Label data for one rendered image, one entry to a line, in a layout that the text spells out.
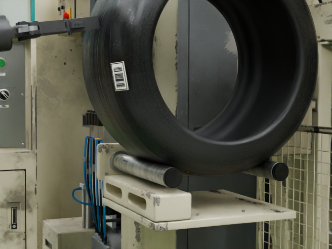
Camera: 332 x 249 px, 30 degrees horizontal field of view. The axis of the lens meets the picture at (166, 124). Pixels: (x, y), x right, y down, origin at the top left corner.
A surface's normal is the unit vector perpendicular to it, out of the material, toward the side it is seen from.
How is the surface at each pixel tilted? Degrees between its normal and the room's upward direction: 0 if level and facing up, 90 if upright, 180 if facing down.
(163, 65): 90
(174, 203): 90
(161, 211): 90
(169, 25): 90
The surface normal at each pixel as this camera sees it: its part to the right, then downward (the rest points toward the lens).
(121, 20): -0.37, -0.17
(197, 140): 0.33, 0.22
